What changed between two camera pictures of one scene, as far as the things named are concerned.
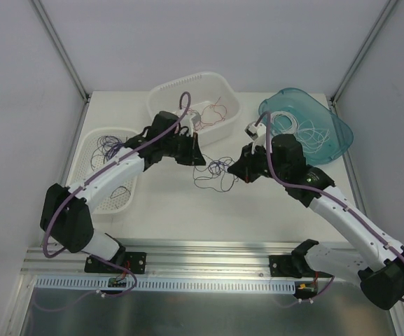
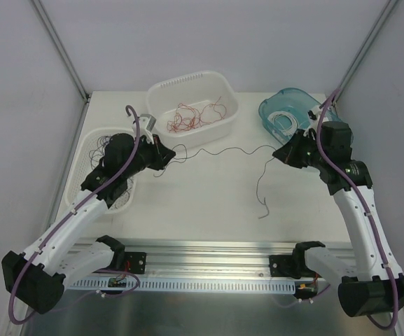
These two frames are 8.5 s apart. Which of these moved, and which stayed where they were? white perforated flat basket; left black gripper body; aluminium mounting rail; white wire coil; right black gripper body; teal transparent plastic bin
Moved: right black gripper body; left black gripper body
Stayed: teal transparent plastic bin; aluminium mounting rail; white perforated flat basket; white wire coil
